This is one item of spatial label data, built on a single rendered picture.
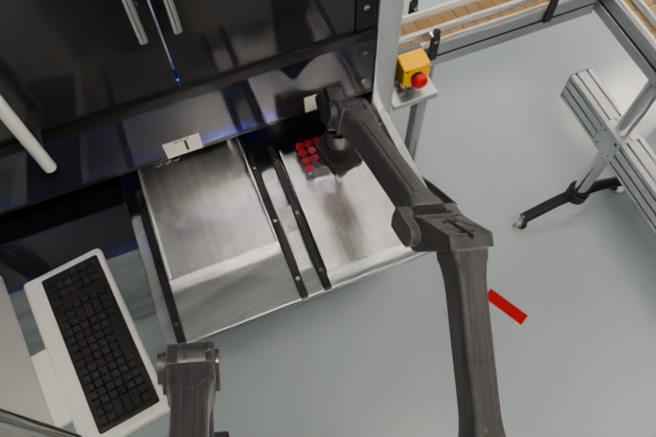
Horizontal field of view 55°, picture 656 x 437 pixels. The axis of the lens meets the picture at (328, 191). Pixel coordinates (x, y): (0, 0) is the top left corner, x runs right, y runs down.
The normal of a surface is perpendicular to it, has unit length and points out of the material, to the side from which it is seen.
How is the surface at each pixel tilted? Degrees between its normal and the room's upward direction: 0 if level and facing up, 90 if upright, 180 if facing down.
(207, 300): 0
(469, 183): 0
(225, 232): 0
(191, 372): 41
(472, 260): 31
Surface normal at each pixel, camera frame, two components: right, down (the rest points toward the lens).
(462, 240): 0.37, -0.10
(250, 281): -0.02, -0.46
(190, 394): 0.04, -0.93
